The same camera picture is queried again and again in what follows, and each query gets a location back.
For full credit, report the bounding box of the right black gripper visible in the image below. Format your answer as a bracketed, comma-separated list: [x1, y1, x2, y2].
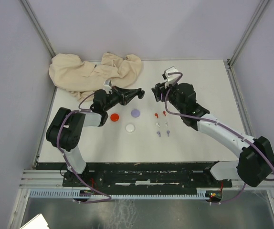
[150, 79, 184, 114]

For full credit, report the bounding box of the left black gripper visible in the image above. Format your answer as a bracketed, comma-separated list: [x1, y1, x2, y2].
[104, 85, 138, 112]

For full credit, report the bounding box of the black round charging case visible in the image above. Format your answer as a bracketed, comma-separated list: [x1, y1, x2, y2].
[138, 90, 145, 99]

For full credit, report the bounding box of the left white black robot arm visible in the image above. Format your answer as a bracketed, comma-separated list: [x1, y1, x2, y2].
[46, 86, 145, 186]

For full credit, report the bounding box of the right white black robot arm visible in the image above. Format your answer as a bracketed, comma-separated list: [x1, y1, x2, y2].
[151, 83, 274, 187]

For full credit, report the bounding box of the purple round charging case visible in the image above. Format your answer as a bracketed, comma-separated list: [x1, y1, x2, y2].
[131, 109, 140, 118]

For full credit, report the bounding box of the red round charging case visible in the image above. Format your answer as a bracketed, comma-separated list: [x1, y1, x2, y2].
[110, 113, 119, 122]

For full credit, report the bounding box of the white round charging case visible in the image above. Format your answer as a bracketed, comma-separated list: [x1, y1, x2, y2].
[126, 124, 136, 133]

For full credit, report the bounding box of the beige crumpled cloth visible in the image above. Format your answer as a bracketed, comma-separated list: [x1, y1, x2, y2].
[49, 52, 143, 102]

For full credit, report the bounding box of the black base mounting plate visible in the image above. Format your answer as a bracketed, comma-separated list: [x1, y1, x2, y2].
[64, 163, 232, 195]

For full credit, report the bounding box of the control box with leds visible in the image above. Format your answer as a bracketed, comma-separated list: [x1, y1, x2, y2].
[209, 191, 222, 202]

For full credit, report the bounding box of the white sheet corner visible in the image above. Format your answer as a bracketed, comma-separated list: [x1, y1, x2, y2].
[20, 214, 49, 229]

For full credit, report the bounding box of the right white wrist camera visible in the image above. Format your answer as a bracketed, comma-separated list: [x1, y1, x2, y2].
[162, 66, 180, 88]

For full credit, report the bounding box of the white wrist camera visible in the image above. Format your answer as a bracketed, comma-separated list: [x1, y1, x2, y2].
[162, 66, 180, 88]
[103, 80, 112, 91]

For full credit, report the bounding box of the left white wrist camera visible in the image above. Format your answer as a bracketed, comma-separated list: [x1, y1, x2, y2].
[103, 80, 112, 91]

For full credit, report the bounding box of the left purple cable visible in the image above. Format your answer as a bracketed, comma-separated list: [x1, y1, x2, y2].
[55, 92, 115, 205]

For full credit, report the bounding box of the grey slotted cable duct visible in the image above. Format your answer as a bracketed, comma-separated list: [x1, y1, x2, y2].
[29, 188, 211, 199]

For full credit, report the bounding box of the aluminium frame rail front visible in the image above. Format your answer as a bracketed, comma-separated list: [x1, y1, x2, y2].
[19, 168, 274, 190]

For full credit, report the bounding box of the left aluminium corner post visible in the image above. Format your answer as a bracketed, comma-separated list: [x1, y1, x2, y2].
[19, 0, 56, 58]

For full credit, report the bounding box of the aluminium corner post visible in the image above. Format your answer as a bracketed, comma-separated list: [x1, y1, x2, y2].
[227, 0, 271, 69]
[19, 0, 56, 58]

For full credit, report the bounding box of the right aluminium corner post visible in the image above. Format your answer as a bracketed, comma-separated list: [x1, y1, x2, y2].
[227, 0, 271, 69]

